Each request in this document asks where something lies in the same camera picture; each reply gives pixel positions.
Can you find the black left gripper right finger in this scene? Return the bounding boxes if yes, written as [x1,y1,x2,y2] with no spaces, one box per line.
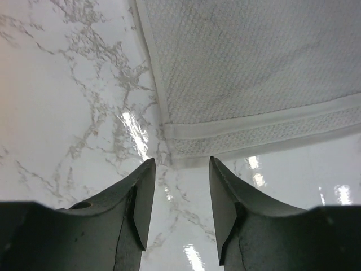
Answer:
[209,157,360,270]

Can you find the grey terry towel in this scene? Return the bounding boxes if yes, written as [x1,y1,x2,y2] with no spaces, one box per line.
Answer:
[137,1,360,168]

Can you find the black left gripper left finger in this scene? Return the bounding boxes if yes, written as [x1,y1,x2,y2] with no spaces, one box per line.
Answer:
[1,159,156,270]

